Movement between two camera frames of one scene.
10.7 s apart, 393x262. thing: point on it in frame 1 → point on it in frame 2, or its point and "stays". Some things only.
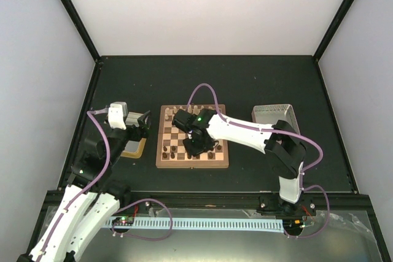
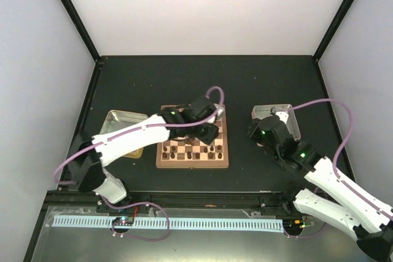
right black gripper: x=191 y=150 → x=255 y=134
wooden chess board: x=172 y=153 stays
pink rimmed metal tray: x=271 y=113 stays
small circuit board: x=123 y=221 stays
